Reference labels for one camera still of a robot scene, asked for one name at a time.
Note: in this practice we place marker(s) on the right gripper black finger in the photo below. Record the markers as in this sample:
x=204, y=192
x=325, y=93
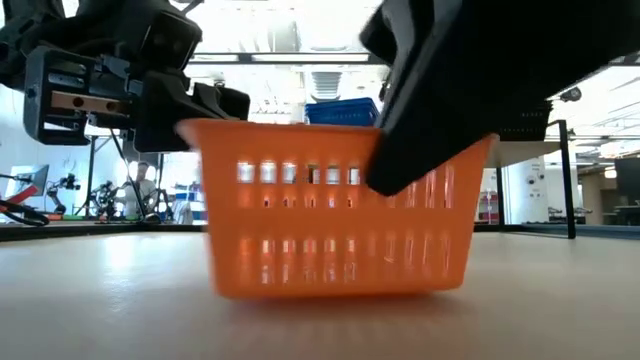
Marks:
x=382, y=37
x=440, y=100

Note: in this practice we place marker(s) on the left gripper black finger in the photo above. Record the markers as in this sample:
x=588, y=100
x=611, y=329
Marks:
x=162, y=115
x=225, y=102

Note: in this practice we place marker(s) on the blue plastic basket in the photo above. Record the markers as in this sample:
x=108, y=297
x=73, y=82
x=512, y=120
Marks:
x=340, y=102
x=340, y=117

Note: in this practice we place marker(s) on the black plastic basket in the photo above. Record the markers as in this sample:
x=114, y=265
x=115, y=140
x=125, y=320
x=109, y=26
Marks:
x=525, y=132
x=540, y=112

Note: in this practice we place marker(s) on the orange plastic basket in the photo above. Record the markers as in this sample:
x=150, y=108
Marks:
x=300, y=215

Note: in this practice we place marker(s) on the background black robot arm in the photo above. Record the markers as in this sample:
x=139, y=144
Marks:
x=65, y=185
x=105, y=197

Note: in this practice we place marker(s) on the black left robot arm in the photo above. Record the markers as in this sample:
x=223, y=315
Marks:
x=30, y=25

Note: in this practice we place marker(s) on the wooden shelf with black legs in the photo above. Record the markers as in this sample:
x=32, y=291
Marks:
x=566, y=175

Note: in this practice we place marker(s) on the computer monitor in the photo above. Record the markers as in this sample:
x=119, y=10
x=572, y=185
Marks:
x=32, y=180

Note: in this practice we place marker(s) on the person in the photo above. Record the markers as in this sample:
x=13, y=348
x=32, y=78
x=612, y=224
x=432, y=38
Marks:
x=145, y=192

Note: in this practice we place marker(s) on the red bar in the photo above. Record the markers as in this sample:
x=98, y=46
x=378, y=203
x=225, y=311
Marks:
x=20, y=196

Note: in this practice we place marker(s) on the dark cabinet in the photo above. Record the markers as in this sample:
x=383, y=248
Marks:
x=627, y=190

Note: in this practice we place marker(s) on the ceiling dome camera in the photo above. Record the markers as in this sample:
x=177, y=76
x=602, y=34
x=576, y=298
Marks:
x=571, y=94

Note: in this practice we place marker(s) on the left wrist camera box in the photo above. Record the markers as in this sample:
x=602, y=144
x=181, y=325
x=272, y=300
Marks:
x=172, y=40

